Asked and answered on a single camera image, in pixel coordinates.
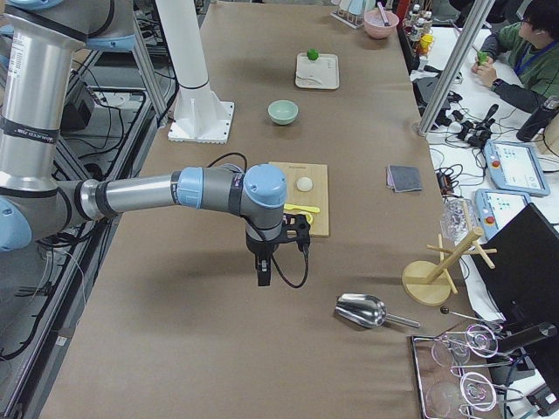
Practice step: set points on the bamboo cutting board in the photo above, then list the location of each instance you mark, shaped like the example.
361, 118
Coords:
317, 197

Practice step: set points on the grey folded cloth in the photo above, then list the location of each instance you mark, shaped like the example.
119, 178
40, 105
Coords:
403, 178

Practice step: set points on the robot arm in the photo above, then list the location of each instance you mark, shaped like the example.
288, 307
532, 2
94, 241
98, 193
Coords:
34, 205

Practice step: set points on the clear plastic container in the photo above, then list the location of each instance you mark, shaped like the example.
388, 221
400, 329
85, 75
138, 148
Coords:
459, 216

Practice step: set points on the pink bowl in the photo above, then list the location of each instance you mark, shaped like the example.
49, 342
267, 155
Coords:
374, 24

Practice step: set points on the lower teach pendant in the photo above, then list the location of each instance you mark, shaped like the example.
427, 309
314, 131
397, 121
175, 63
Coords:
496, 208

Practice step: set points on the green toy fruit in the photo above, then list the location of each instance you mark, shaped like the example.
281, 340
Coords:
313, 54

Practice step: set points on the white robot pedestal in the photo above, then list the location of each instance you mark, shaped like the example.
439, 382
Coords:
199, 115

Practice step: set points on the metal scoop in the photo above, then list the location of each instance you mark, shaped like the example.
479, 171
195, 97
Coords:
368, 311

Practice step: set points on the seated person green jacket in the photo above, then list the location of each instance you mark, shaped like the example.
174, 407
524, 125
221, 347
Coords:
531, 46

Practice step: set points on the white dish rack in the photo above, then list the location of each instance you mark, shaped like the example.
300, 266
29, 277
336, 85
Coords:
351, 12

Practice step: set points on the yellow plastic knife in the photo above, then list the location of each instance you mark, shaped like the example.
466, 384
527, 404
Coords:
307, 211

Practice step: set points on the cream plastic tray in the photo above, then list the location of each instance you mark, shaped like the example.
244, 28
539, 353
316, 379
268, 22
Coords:
322, 73

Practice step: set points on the mint green bowl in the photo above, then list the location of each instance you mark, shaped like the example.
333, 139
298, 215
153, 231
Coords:
283, 112

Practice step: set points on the aluminium frame post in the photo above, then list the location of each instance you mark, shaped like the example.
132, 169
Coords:
470, 30

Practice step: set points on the white steamed bun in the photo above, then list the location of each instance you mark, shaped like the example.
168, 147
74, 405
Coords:
304, 184

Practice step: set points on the black monitor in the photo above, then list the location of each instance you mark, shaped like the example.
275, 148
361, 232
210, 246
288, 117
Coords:
524, 281

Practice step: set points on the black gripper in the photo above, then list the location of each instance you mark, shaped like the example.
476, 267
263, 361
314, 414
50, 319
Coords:
257, 246

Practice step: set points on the wire glass rack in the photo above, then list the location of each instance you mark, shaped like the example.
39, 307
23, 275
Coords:
452, 376

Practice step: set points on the upper teach pendant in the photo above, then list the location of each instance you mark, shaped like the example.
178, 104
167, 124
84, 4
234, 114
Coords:
514, 166

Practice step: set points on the wooden mug tree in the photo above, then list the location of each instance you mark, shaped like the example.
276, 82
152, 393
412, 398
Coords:
431, 284

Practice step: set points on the teach pendant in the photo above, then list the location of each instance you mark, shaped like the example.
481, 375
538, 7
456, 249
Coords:
496, 208
514, 166

